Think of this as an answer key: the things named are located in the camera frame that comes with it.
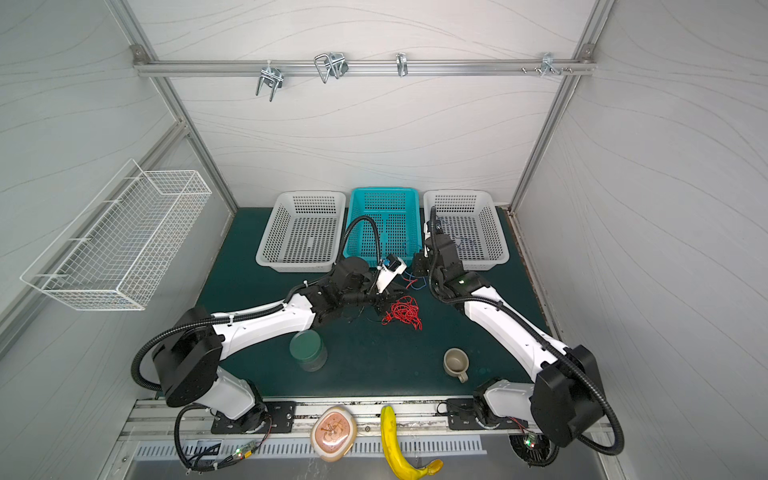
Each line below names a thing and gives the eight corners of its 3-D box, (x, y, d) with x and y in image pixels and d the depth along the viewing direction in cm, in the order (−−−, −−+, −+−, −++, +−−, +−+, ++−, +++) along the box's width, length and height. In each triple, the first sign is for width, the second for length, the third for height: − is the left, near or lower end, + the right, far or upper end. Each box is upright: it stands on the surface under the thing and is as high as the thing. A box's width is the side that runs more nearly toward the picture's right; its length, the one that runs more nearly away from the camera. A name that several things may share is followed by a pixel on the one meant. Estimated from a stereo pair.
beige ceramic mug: (440, 377, 82) (443, 371, 77) (444, 352, 86) (447, 345, 82) (463, 384, 81) (468, 378, 76) (466, 358, 85) (470, 351, 81)
